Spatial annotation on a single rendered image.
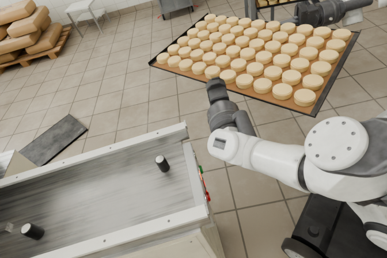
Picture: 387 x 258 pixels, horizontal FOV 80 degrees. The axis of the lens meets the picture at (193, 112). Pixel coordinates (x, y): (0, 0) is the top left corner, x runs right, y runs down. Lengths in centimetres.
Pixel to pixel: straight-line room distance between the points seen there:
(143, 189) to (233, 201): 91
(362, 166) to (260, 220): 124
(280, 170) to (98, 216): 56
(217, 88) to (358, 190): 40
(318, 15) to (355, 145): 72
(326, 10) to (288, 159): 70
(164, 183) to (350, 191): 51
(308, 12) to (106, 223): 95
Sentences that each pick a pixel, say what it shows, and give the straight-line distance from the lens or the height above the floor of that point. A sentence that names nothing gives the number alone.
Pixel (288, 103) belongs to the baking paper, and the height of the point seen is 100.
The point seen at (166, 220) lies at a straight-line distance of 63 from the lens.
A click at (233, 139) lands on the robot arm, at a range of 48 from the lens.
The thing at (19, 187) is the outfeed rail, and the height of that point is 86.
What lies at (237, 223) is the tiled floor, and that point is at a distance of 154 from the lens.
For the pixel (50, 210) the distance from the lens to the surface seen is 91.
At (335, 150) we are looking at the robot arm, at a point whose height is 119.
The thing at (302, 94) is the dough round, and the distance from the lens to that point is 65.
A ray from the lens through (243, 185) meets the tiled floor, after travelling 162.
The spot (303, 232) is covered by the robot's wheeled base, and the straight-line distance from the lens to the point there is 132.
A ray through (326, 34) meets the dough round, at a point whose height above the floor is 102.
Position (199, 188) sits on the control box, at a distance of 71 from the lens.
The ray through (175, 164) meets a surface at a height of 84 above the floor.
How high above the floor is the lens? 146
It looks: 45 degrees down
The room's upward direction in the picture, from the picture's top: 18 degrees counter-clockwise
